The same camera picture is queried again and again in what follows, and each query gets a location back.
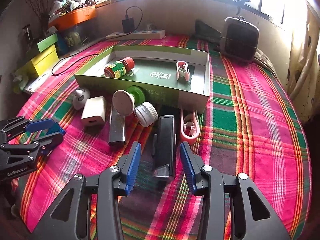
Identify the clear storage bin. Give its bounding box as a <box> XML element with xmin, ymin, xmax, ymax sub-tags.
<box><xmin>56</xmin><ymin>21</ymin><xmax>98</xmax><ymax>55</ymax></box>

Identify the white bottle cap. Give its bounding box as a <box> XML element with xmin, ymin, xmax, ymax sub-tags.
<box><xmin>134</xmin><ymin>102</ymin><xmax>158</xmax><ymax>127</ymax></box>

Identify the white egg-shaped device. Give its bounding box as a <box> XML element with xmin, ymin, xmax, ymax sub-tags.
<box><xmin>72</xmin><ymin>88</ymin><xmax>90</xmax><ymax>110</ymax></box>

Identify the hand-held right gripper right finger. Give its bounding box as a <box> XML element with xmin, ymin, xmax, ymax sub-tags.
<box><xmin>180</xmin><ymin>141</ymin><xmax>292</xmax><ymax>240</ymax></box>

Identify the orange bin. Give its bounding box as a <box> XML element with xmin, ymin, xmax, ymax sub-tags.
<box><xmin>48</xmin><ymin>5</ymin><xmax>97</xmax><ymax>30</ymax></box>

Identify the spice bottle with red cap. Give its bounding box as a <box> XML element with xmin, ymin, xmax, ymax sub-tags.
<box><xmin>104</xmin><ymin>57</ymin><xmax>135</xmax><ymax>79</ymax></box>

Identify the green and white spool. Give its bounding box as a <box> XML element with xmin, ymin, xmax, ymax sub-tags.
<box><xmin>112</xmin><ymin>85</ymin><xmax>146</xmax><ymax>117</ymax></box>

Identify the white rolled sheet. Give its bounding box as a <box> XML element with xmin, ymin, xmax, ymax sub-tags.
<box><xmin>14</xmin><ymin>69</ymin><xmax>54</xmax><ymax>95</ymax></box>

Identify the white power strip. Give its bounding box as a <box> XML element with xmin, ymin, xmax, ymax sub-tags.
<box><xmin>106</xmin><ymin>29</ymin><xmax>166</xmax><ymax>40</ymax></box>

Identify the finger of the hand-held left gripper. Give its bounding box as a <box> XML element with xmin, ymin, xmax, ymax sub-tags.
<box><xmin>0</xmin><ymin>131</ymin><xmax>63</xmax><ymax>161</ymax></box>
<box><xmin>0</xmin><ymin>116</ymin><xmax>55</xmax><ymax>142</ymax></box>

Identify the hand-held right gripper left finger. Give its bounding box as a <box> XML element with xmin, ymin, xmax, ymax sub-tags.
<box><xmin>32</xmin><ymin>141</ymin><xmax>142</xmax><ymax>240</ymax></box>

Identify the black flashlight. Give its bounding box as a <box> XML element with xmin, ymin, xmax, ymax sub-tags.
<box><xmin>152</xmin><ymin>106</ymin><xmax>175</xmax><ymax>179</ymax></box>

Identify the black window handle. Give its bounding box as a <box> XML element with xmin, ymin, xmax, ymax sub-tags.
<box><xmin>235</xmin><ymin>0</ymin><xmax>252</xmax><ymax>14</ymax></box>

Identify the green cardboard box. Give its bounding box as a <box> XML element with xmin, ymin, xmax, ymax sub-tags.
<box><xmin>74</xmin><ymin>44</ymin><xmax>210</xmax><ymax>114</ymax></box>

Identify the yellow box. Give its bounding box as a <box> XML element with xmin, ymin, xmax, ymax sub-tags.
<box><xmin>30</xmin><ymin>45</ymin><xmax>60</xmax><ymax>77</ymax></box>

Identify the silver metal bar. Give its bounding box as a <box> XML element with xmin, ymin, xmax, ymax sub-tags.
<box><xmin>108</xmin><ymin>105</ymin><xmax>127</xmax><ymax>146</ymax></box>

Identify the white power adapter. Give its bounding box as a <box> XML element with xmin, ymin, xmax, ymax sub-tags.
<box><xmin>81</xmin><ymin>96</ymin><xmax>107</xmax><ymax>128</ymax></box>

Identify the black charger with cable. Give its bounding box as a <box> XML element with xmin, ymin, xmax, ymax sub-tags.
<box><xmin>52</xmin><ymin>6</ymin><xmax>143</xmax><ymax>76</ymax></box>

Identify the pink plaid blanket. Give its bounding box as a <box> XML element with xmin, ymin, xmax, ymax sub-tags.
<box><xmin>10</xmin><ymin>34</ymin><xmax>313</xmax><ymax>240</ymax></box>

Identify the small blue box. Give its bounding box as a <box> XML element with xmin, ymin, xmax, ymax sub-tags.
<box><xmin>47</xmin><ymin>122</ymin><xmax>66</xmax><ymax>137</ymax></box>

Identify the cream dotted curtain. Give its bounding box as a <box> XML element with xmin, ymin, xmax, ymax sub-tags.
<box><xmin>287</xmin><ymin>5</ymin><xmax>320</xmax><ymax>120</ymax></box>

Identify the pink plastic clip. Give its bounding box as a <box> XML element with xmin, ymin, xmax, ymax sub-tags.
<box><xmin>175</xmin><ymin>60</ymin><xmax>191</xmax><ymax>82</ymax></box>
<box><xmin>179</xmin><ymin>107</ymin><xmax>200</xmax><ymax>145</ymax></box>

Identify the dried twig bouquet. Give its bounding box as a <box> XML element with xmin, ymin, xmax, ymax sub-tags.
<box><xmin>20</xmin><ymin>0</ymin><xmax>54</xmax><ymax>30</ymax></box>

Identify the pile of assorted clutter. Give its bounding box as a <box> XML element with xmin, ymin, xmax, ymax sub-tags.
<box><xmin>49</xmin><ymin>0</ymin><xmax>95</xmax><ymax>18</ymax></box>

